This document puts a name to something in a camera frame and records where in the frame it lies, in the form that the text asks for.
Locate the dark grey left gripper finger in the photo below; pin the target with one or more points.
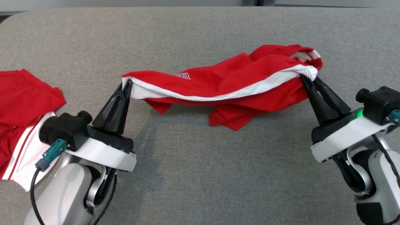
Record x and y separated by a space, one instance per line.
123 115
109 112

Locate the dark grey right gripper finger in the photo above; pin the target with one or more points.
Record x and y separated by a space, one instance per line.
336 106
315 106

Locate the grey partition wall post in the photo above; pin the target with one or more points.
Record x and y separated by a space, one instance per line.
250 2

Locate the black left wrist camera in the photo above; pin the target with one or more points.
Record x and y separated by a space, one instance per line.
62 129

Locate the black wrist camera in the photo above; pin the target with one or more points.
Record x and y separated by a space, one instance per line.
62 129
379 101

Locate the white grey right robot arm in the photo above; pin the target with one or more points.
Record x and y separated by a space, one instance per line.
381 181

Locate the red shorts with white stripe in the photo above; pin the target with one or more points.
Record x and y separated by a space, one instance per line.
237 75

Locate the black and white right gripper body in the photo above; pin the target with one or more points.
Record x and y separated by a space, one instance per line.
343 137

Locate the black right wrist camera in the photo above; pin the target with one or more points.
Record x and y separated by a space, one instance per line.
379 101

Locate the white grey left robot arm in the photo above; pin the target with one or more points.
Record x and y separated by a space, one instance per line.
62 193

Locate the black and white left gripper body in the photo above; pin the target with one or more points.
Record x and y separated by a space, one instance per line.
106 150

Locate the red top with white trim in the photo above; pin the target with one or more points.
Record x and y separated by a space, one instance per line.
22 93

